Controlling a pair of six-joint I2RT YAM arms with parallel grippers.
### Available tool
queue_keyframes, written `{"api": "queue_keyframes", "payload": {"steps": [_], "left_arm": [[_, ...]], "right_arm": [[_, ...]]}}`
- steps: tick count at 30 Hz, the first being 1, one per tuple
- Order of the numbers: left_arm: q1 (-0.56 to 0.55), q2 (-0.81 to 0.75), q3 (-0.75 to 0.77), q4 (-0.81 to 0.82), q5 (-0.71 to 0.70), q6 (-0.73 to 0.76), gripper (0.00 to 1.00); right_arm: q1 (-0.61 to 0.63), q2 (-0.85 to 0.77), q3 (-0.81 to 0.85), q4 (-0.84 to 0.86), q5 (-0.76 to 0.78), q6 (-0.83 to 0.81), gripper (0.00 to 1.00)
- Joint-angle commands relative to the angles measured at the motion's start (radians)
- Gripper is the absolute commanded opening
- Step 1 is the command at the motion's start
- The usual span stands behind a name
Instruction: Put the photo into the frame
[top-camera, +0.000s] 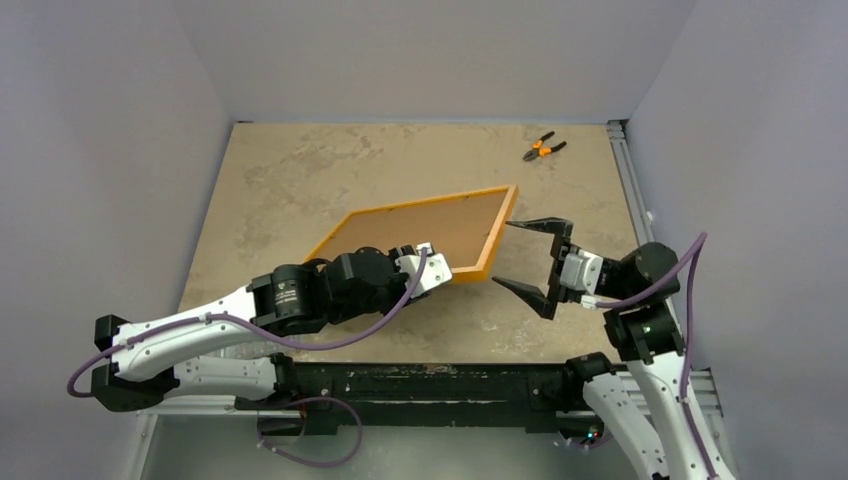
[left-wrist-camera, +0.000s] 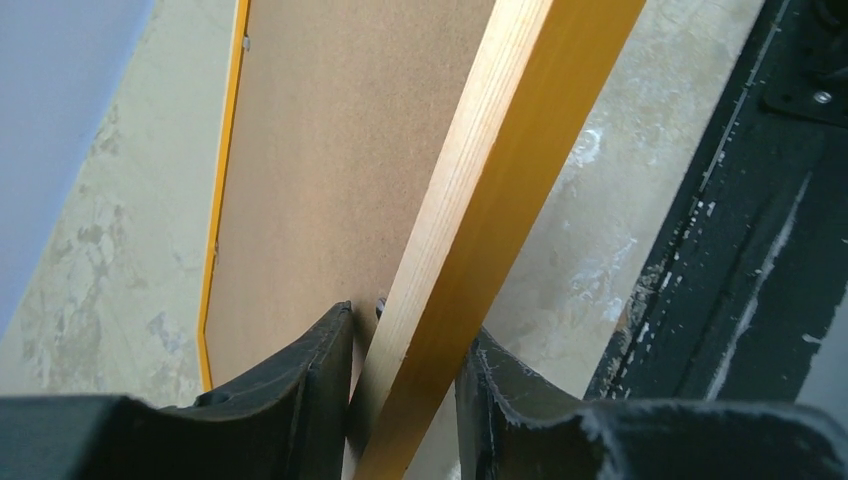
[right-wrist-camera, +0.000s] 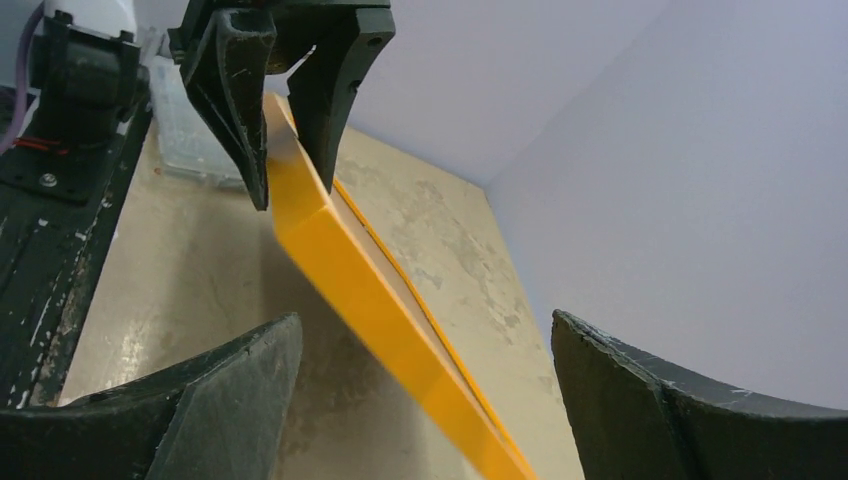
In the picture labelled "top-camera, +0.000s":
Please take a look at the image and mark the orange wooden picture frame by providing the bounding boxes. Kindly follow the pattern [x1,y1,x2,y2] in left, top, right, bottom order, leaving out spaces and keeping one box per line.
[303,184,520,286]

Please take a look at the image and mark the brown backing board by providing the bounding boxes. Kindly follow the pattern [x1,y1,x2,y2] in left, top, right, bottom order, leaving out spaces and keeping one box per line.
[317,190,511,270]

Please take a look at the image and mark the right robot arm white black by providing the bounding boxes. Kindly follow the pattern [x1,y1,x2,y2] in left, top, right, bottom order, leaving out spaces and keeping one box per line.
[495,217,734,479]

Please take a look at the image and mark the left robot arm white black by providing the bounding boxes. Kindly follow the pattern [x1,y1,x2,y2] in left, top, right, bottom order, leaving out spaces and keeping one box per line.
[67,243,452,412]

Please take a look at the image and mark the orange black pliers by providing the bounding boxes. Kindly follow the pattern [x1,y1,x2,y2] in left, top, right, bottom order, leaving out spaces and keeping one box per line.
[522,131,568,162]

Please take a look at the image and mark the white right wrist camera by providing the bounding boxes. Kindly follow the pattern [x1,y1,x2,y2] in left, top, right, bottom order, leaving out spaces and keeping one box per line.
[559,250,604,294]

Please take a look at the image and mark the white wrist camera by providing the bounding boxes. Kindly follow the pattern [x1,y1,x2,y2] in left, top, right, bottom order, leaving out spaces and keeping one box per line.
[559,250,604,294]
[394,242,453,298]

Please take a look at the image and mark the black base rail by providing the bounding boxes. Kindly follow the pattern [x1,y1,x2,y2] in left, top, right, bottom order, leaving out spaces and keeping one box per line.
[234,353,618,435]

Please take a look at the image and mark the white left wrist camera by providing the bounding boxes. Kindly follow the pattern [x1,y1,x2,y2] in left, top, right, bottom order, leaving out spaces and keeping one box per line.
[394,242,453,298]

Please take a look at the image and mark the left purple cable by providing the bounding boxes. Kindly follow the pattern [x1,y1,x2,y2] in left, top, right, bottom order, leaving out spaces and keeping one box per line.
[66,246,431,470]

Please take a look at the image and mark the purple cable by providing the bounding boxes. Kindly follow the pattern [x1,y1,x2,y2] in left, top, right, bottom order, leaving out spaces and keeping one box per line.
[66,246,431,470]
[556,231,720,480]

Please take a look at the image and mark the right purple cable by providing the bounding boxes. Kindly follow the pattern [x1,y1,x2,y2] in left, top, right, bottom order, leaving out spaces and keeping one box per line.
[556,231,720,480]

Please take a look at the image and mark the aluminium extrusion rail front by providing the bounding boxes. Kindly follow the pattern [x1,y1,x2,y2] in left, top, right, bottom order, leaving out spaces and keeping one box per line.
[125,368,723,480]

